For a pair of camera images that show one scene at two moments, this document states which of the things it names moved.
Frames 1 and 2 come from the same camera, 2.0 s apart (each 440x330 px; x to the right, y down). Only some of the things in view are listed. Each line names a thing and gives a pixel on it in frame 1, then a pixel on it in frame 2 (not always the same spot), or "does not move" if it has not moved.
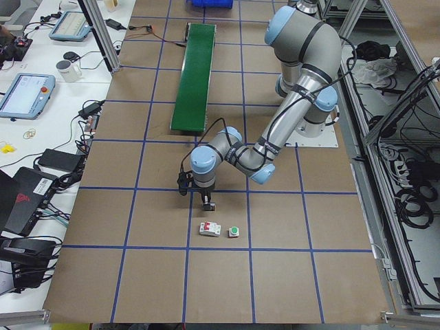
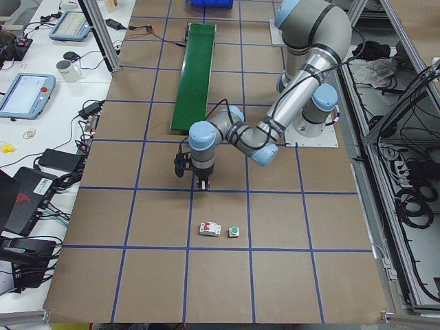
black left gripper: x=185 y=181 → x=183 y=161
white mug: x=70 y=72 does not move
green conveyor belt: x=193 y=94 does not move
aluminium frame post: x=95 y=18 does not move
